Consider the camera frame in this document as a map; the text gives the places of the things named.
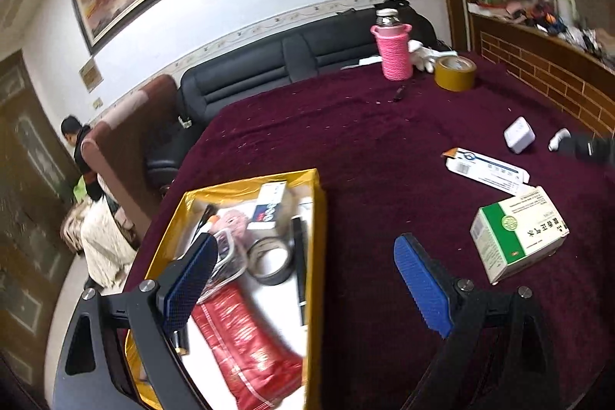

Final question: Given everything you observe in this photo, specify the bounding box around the clear plastic bag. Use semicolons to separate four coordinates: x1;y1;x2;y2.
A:
206;227;241;295

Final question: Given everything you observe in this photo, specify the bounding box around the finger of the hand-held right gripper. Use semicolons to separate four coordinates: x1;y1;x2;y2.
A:
560;132;615;163

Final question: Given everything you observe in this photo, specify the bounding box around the white plastic bottle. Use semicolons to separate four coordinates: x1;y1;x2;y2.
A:
552;0;577;24

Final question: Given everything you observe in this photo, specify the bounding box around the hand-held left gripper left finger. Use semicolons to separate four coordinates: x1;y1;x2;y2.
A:
50;232;222;410

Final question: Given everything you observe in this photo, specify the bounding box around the yellow-rimmed white tray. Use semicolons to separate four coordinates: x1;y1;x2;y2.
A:
124;168;327;410

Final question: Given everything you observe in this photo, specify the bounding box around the black leather sofa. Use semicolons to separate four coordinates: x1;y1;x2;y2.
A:
146;0;452;190

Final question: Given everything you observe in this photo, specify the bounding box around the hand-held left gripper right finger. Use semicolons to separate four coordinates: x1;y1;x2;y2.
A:
393;232;577;410

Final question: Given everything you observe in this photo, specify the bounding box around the yellow tape roll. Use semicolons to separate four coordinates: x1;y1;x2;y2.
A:
434;55;477;93

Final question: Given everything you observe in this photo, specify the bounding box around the brown wooden door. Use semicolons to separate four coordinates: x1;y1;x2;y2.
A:
0;52;82;372

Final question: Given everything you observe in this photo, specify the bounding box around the green white medicine box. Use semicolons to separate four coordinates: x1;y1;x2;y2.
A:
470;185;570;286

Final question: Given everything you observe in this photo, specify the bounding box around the black bag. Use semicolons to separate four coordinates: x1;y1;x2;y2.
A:
375;0;439;50

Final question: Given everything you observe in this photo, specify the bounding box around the red foil packet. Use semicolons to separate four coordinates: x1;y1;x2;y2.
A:
191;282;304;410

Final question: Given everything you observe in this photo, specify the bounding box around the black pen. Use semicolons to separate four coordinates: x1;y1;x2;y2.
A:
291;217;309;327

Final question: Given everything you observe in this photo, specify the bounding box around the brown armchair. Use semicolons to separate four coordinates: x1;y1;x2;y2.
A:
79;74;178;242

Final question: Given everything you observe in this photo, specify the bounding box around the clutter of small items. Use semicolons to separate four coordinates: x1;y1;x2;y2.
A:
464;0;615;65

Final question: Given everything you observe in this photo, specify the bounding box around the small white object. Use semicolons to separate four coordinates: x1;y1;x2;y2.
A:
549;128;572;151

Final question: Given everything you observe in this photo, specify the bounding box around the pink plush toy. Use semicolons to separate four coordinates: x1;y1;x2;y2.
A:
214;208;251;238

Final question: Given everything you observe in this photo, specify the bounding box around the long white carton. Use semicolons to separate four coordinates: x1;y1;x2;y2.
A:
441;147;532;197

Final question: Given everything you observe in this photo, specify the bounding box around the white glove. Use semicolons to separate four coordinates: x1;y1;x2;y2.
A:
408;40;457;72

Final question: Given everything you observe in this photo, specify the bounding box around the wall plaque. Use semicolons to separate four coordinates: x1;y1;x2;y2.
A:
79;58;103;93

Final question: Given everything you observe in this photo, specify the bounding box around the black tape roll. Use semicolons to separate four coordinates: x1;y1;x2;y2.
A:
247;237;294;286

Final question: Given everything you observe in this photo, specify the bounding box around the maroon tablecloth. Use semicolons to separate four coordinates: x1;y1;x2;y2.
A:
122;50;615;410

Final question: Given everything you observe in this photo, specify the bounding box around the small white square box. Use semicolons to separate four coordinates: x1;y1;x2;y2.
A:
504;117;535;154

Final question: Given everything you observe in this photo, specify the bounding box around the white box blue dotted label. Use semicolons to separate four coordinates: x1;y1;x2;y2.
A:
244;182;294;232

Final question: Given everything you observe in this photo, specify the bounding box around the bottle in pink knit cover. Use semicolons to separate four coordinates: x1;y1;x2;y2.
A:
370;8;415;81

